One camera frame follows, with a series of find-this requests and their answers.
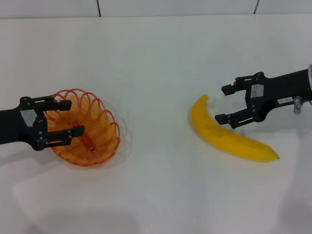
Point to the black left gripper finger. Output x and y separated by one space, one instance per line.
61 105
73 131

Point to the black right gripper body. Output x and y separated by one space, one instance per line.
280 90

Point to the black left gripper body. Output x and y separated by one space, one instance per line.
17 126

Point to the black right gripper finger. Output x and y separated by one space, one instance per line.
229 89
224 119

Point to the yellow banana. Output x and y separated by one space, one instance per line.
219 136

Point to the orange woven plastic basket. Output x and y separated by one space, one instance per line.
97 136

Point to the silver connector plug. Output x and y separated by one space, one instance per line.
297 105

